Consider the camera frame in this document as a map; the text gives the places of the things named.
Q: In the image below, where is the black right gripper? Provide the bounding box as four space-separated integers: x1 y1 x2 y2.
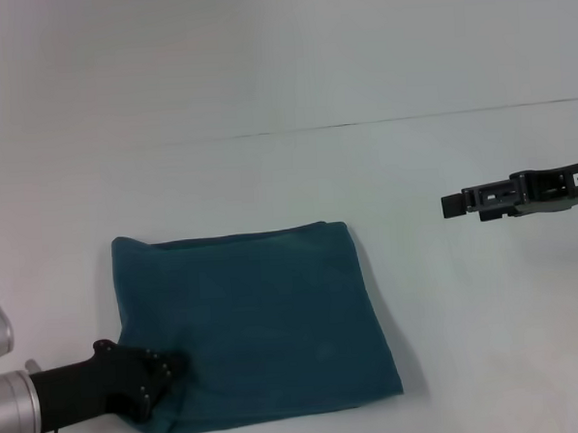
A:
439 160 578 225

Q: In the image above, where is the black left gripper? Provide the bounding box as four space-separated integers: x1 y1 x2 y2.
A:
27 334 193 433

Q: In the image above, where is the teal blue shirt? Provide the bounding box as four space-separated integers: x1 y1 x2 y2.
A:
109 217 407 433

